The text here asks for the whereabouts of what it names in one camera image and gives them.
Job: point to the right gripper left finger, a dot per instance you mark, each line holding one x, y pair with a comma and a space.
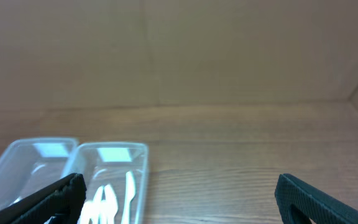
60, 202

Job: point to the light blue plastic knife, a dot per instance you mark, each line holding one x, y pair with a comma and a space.
97, 211

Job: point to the right clear plastic container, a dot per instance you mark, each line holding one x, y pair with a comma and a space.
103, 163

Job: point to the left clear plastic container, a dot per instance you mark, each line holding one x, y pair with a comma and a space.
28, 165

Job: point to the pale blue plastic knife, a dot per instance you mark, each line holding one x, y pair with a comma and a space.
129, 196

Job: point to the grey blue plastic knife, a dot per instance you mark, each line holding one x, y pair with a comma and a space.
111, 204

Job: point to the clear plastic container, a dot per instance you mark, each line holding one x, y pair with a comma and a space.
28, 165
103, 163

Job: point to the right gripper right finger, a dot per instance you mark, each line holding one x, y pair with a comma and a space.
299, 202

